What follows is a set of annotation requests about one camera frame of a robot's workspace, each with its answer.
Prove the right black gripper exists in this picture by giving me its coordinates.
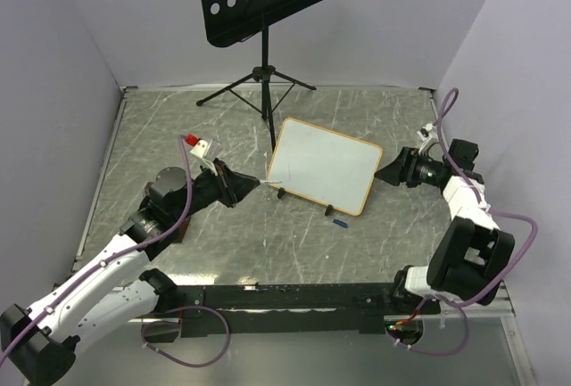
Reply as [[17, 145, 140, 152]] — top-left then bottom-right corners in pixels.
[[373, 146, 443, 188]]

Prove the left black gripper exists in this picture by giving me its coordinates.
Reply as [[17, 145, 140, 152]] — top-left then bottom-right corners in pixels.
[[171, 156, 260, 223]]

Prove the orange framed whiteboard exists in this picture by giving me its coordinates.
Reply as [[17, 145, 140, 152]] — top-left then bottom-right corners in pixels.
[[267, 117, 383, 217]]

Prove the blue marker cap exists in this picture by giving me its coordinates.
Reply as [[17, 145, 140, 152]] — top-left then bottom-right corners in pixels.
[[333, 218, 349, 229]]

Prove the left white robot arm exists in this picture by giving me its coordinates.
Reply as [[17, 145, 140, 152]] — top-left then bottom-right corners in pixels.
[[1, 160, 261, 385]]

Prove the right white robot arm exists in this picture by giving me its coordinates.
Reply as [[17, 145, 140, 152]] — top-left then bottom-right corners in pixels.
[[375, 139, 515, 313]]

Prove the brown eraser holder block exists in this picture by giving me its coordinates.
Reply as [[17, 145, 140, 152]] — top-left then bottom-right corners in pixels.
[[140, 180, 190, 243]]

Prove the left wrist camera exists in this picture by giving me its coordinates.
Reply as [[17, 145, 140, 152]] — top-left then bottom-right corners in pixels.
[[183, 134, 222, 174]]

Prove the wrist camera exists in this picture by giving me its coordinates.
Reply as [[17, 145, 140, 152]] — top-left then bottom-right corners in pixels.
[[417, 123, 439, 153], [183, 134, 222, 174]]

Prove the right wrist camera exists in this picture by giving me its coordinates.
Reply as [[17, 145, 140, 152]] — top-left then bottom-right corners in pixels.
[[417, 123, 439, 153]]

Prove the left aluminium frame rail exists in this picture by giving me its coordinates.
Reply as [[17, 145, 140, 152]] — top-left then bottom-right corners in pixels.
[[21, 86, 130, 386]]

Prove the aluminium frame rail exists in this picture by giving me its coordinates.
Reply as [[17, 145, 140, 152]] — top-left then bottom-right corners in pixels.
[[21, 86, 130, 386], [418, 86, 536, 386]]

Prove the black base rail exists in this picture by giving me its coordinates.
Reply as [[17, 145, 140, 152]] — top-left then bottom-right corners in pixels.
[[147, 283, 421, 338]]

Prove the right aluminium frame rail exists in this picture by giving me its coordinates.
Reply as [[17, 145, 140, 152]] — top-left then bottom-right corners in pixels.
[[418, 86, 536, 386]]

